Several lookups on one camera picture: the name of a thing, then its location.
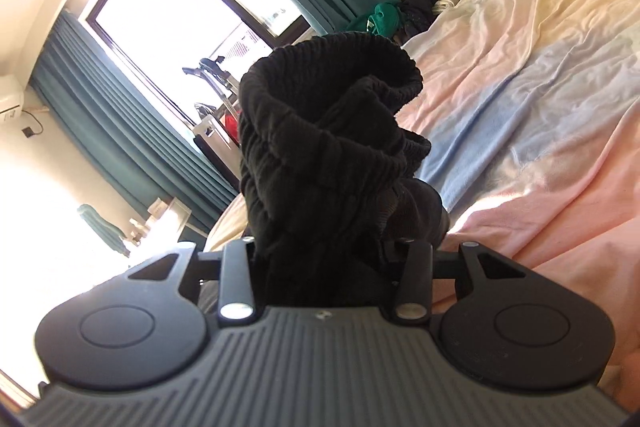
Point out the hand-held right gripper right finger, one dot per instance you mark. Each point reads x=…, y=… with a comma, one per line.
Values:
x=417, y=272

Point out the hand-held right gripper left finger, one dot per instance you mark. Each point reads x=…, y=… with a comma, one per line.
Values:
x=235, y=272

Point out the black pants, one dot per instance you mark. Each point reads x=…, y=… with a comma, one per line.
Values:
x=310, y=147

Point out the white dressing table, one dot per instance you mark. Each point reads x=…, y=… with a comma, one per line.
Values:
x=150, y=242

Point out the tissue box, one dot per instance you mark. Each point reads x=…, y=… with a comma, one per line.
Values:
x=159, y=208

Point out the wavy teal framed mirror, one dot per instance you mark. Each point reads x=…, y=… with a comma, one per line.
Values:
x=100, y=222

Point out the red cloth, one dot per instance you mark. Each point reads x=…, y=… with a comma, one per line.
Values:
x=231, y=124

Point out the pastel blanket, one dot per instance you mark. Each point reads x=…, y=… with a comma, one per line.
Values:
x=525, y=82

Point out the black dotted cloth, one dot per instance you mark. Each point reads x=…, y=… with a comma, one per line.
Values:
x=417, y=9

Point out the dark framed window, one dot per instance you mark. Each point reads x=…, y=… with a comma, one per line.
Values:
x=165, y=17

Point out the white air conditioner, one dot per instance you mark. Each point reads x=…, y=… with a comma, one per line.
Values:
x=10, y=99

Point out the dark wooden chair frame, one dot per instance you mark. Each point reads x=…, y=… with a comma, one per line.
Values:
x=210, y=142

